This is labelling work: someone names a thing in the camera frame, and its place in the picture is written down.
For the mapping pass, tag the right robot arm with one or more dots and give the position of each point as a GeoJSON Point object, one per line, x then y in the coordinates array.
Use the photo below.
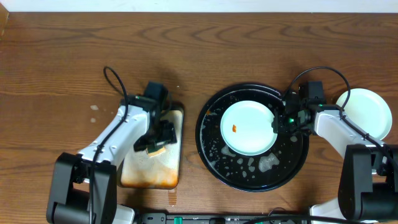
{"type": "Point", "coordinates": [368, 186]}

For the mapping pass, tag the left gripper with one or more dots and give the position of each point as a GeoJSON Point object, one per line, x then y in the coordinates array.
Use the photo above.
{"type": "Point", "coordinates": [158, 139]}

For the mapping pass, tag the green and yellow sponge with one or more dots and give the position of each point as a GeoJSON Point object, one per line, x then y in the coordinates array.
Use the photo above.
{"type": "Point", "coordinates": [153, 152]}

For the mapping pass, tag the black rectangular sponge tray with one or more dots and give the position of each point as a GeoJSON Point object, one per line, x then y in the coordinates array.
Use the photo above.
{"type": "Point", "coordinates": [140, 171]}

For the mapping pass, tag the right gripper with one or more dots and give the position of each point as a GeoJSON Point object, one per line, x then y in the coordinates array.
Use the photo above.
{"type": "Point", "coordinates": [278, 123]}

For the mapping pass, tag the light blue plate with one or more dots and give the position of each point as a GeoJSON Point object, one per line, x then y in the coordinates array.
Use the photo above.
{"type": "Point", "coordinates": [246, 128]}
{"type": "Point", "coordinates": [370, 112]}

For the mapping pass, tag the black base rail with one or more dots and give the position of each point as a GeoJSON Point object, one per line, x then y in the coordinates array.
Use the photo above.
{"type": "Point", "coordinates": [277, 215]}

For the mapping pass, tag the black round tray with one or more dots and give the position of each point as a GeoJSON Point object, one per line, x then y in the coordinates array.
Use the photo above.
{"type": "Point", "coordinates": [268, 170]}

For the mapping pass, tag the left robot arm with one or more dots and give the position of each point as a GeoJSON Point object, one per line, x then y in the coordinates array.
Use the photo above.
{"type": "Point", "coordinates": [84, 185]}

